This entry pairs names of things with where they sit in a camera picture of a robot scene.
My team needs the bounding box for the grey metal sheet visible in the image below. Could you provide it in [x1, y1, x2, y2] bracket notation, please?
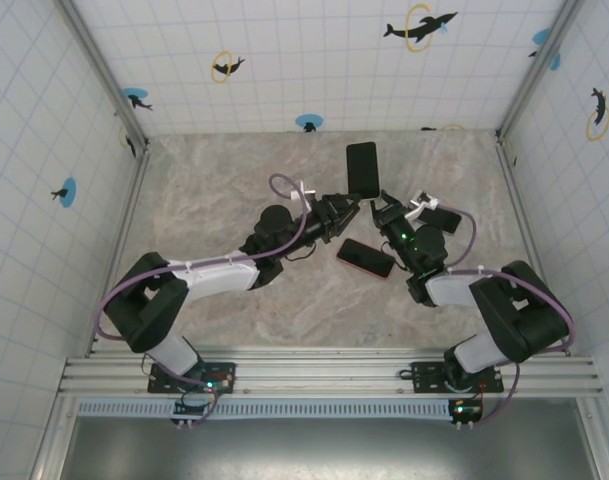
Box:
[58, 414, 603, 480]

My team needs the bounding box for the aluminium frame leg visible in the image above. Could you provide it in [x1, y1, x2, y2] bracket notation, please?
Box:
[31, 397, 83, 480]
[576, 397, 609, 480]

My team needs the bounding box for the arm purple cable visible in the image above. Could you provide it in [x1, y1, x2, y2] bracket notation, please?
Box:
[436, 203, 578, 429]
[93, 172, 315, 425]

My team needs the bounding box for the small black circuit board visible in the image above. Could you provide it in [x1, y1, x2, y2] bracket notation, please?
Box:
[447, 398, 484, 427]
[171, 398, 220, 427]

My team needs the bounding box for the long aluminium rail beam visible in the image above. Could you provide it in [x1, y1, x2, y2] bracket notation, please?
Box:
[57, 348, 604, 400]

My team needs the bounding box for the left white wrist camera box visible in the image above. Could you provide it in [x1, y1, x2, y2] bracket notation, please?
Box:
[288, 180, 318, 204]

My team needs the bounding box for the aluminium side rail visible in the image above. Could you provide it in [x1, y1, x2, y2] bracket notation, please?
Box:
[86, 144, 153, 357]
[495, 132, 573, 357]

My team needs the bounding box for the aluminium corner post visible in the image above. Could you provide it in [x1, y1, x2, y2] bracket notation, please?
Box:
[53, 0, 151, 151]
[497, 0, 589, 141]

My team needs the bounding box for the white slotted cable duct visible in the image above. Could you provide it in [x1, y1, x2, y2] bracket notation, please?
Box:
[76, 398, 458, 419]

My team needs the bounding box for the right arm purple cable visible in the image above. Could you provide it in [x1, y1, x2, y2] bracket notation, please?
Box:
[436, 203, 578, 429]

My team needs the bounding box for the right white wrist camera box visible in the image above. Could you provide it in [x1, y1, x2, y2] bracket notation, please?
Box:
[408, 189, 443, 219]

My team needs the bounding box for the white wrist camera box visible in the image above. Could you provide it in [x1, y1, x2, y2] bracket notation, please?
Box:
[408, 189, 443, 219]
[288, 180, 318, 204]

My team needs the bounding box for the seal blue circle sticker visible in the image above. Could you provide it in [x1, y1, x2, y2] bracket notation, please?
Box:
[528, 27, 563, 72]
[121, 87, 154, 112]
[50, 176, 79, 209]
[294, 113, 324, 134]

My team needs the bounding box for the large dolphin yellow ring sticker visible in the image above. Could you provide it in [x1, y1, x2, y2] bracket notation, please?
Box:
[382, 3, 459, 54]

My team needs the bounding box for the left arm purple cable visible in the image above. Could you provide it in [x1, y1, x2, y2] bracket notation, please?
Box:
[93, 172, 315, 425]

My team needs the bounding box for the black phone red case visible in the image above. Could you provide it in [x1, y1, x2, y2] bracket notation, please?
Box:
[335, 237, 398, 282]

